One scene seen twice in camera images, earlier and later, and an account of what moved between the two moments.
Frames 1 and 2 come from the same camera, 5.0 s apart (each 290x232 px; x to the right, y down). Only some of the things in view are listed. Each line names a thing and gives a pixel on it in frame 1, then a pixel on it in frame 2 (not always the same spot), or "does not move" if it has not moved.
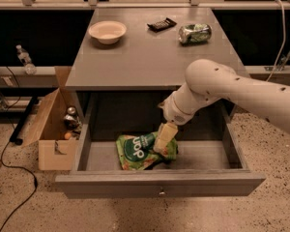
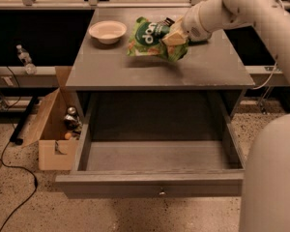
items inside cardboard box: [72, 125] does not move
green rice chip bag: [137, 153] → [146, 41]
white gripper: [173, 112] → [191, 25]
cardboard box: [54, 153] does not move
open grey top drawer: [218, 154] does not move
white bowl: [107, 32] does not move
